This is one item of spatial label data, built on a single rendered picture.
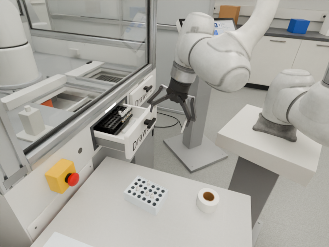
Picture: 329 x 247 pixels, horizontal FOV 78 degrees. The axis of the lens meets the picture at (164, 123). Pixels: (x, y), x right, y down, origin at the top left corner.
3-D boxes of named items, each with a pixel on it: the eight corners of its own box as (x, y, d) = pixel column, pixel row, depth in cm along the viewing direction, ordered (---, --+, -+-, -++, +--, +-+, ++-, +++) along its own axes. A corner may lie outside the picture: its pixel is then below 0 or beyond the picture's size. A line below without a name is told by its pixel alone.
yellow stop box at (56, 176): (80, 178, 66) (75, 161, 62) (64, 195, 60) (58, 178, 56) (66, 173, 67) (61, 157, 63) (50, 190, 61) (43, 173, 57)
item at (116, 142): (152, 119, 98) (152, 109, 95) (127, 153, 77) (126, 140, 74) (80, 104, 108) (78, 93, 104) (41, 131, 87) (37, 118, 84)
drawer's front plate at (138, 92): (153, 92, 128) (153, 75, 122) (133, 113, 105) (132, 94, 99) (150, 91, 129) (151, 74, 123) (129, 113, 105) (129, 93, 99)
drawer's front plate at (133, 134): (156, 121, 100) (156, 101, 94) (129, 160, 76) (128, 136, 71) (152, 120, 100) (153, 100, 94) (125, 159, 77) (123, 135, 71)
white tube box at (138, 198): (168, 196, 71) (168, 189, 69) (155, 216, 64) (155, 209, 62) (138, 182, 75) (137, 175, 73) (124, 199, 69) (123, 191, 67)
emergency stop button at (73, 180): (82, 180, 63) (79, 170, 61) (73, 189, 60) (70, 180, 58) (73, 177, 64) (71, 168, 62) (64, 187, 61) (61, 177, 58)
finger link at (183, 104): (178, 92, 78) (181, 91, 77) (190, 117, 82) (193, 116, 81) (176, 96, 75) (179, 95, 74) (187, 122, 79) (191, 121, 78)
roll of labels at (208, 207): (221, 205, 69) (223, 197, 67) (208, 217, 65) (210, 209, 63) (204, 191, 73) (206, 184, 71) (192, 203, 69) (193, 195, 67)
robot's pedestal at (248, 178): (263, 223, 146) (309, 138, 104) (248, 259, 125) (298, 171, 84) (223, 200, 161) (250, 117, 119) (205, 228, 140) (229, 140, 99)
